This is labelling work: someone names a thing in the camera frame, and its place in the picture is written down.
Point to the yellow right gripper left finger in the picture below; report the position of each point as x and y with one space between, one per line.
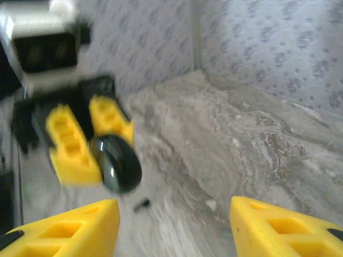
69 241

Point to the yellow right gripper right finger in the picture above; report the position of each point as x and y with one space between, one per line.
257 230

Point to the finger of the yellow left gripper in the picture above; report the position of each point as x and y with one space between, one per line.
107 115
80 168

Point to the black earbud charging case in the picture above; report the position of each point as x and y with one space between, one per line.
118 166

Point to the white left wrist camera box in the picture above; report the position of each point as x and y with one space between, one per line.
43 25

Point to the aluminium corner post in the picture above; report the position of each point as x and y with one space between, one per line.
196 32

